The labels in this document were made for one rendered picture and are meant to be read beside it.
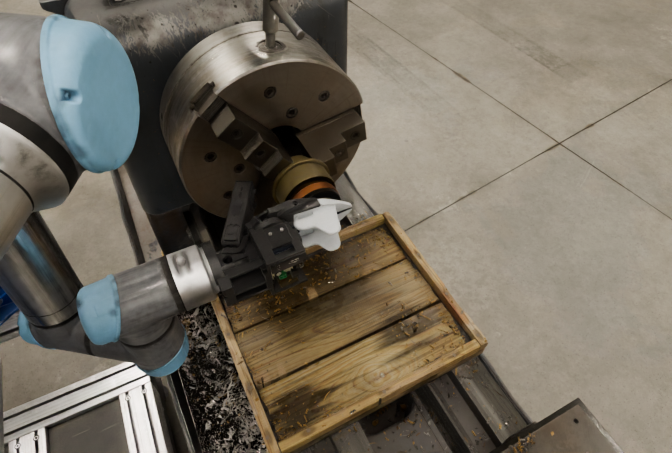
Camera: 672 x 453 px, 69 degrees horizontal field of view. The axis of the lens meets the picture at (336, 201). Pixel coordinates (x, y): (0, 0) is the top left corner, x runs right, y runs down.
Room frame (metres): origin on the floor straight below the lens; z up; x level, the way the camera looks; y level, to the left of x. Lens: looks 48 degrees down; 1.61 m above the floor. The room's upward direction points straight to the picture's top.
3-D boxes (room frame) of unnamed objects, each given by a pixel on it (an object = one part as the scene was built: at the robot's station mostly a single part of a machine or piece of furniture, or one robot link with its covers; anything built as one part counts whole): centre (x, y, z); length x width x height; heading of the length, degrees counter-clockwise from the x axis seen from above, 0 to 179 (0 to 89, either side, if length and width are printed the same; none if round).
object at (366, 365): (0.39, -0.01, 0.89); 0.36 x 0.30 x 0.04; 117
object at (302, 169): (0.49, 0.05, 1.08); 0.09 x 0.09 x 0.09; 27
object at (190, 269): (0.35, 0.18, 1.08); 0.08 x 0.05 x 0.08; 27
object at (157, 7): (0.98, 0.31, 1.06); 0.59 x 0.48 x 0.39; 27
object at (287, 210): (0.42, 0.06, 1.10); 0.09 x 0.02 x 0.05; 117
